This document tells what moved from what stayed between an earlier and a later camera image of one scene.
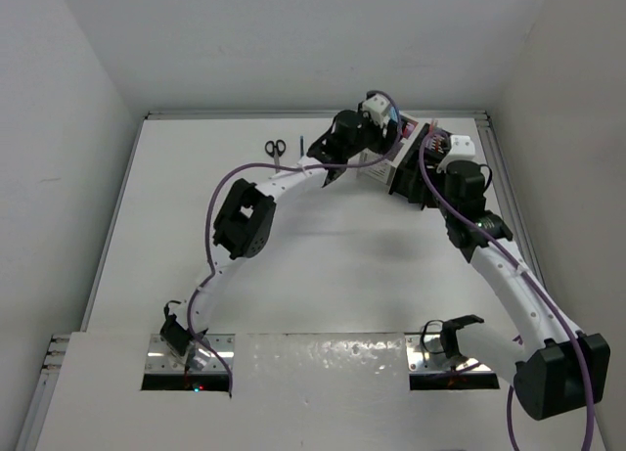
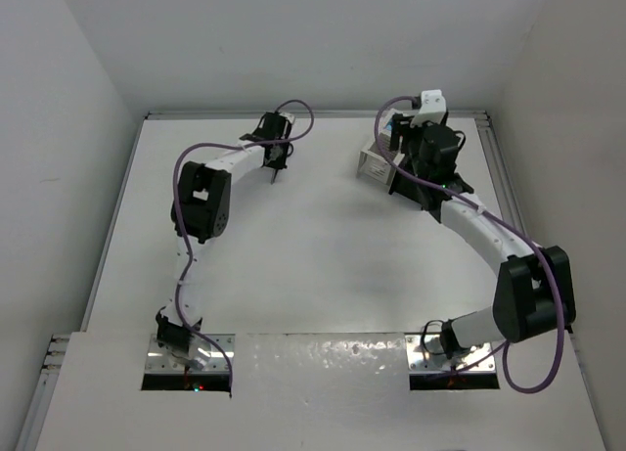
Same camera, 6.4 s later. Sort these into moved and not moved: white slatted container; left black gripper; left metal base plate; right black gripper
Moved: left black gripper; right black gripper
Not moved: white slatted container; left metal base plate
